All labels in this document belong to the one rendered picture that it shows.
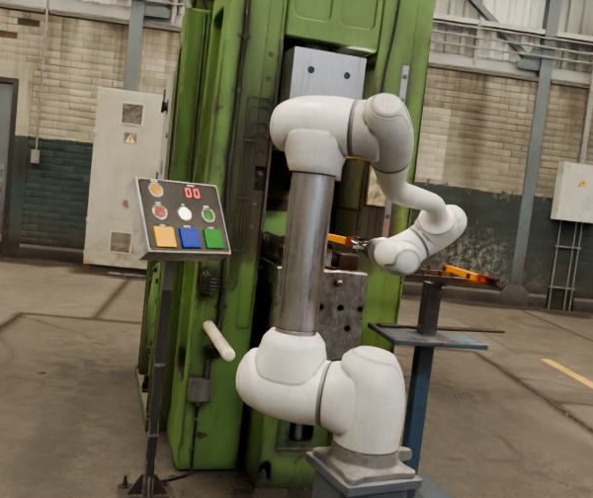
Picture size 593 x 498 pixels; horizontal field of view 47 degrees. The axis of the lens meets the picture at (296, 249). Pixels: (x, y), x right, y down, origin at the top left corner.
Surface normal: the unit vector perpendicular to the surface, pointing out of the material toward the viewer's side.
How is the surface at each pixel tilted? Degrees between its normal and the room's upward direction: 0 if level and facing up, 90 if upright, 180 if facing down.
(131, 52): 90
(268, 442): 89
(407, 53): 90
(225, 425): 90
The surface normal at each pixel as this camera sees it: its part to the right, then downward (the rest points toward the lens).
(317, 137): -0.24, 0.18
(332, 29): 0.28, 0.11
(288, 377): -0.18, -0.03
